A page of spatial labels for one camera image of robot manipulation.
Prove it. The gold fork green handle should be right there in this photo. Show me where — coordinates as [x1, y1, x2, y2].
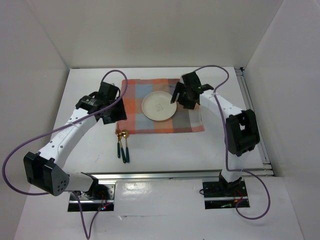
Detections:
[115, 123, 121, 158]

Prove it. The gold spoon green handle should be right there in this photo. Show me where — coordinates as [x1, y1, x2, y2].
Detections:
[122, 129, 130, 163]

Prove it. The cream round plate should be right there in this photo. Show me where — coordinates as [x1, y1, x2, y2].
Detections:
[141, 91, 177, 122]

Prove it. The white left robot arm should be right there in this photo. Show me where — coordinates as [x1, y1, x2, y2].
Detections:
[23, 82, 127, 200]

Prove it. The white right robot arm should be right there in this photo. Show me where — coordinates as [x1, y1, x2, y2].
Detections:
[170, 72, 260, 196]

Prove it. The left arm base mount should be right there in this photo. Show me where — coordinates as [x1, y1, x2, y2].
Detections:
[75, 181, 116, 212]

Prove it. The aluminium front rail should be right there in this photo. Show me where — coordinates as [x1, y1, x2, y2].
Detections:
[79, 169, 276, 182]

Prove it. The aluminium rail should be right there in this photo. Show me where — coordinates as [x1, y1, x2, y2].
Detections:
[79, 169, 276, 182]
[234, 67, 275, 177]

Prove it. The aluminium right side rail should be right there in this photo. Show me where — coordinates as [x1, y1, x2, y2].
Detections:
[234, 67, 275, 177]

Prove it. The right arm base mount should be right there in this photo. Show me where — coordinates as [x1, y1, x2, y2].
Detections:
[199, 180, 250, 210]

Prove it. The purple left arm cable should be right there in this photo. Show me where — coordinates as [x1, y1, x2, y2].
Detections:
[1, 69, 129, 240]

